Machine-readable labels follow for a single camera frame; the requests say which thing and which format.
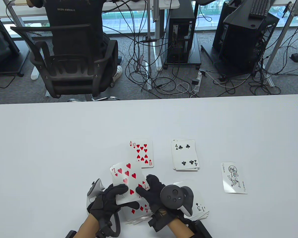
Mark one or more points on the person's left hand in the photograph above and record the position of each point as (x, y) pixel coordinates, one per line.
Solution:
(104, 203)

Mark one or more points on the person's right hand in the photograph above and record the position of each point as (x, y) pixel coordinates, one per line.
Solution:
(154, 195)

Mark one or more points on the deck of playing cards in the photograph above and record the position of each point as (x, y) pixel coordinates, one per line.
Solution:
(126, 201)

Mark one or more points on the hearts card pile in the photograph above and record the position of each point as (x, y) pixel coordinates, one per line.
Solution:
(150, 152)

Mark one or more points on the spades card pile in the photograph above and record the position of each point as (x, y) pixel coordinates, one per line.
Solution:
(201, 198)

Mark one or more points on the black clubs playing card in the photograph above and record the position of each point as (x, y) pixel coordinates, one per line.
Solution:
(186, 155)

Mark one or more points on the single red heart playing card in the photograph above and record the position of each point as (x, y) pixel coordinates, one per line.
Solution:
(130, 143)

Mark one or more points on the black white joker playing card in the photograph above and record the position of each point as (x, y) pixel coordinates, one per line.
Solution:
(234, 178)

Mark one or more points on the person's left forearm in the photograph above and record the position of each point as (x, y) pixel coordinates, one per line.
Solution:
(88, 228)

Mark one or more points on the person's right forearm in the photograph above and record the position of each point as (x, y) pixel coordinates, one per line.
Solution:
(181, 229)

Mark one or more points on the white power strip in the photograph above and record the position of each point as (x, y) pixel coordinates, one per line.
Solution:
(198, 86)

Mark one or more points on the black power adapter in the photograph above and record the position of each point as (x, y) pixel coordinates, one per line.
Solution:
(195, 81)

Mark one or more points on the black mesh office chair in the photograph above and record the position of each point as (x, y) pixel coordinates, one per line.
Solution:
(72, 76)

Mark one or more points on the black wheeled computer stand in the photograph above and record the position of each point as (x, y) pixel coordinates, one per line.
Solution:
(195, 57)

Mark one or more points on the large black computer case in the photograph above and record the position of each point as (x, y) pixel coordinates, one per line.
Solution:
(243, 44)

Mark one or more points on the black computer tower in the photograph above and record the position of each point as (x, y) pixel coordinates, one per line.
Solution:
(223, 14)
(182, 14)

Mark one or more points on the black equipment cart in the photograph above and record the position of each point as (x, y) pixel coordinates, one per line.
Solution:
(0, 49)

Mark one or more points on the black foot pedal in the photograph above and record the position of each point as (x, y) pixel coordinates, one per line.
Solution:
(295, 57)

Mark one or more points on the black keyboard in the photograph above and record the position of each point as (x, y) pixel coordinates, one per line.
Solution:
(259, 8)

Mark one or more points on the aluminium frame leg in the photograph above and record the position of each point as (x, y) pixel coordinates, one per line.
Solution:
(13, 13)
(279, 41)

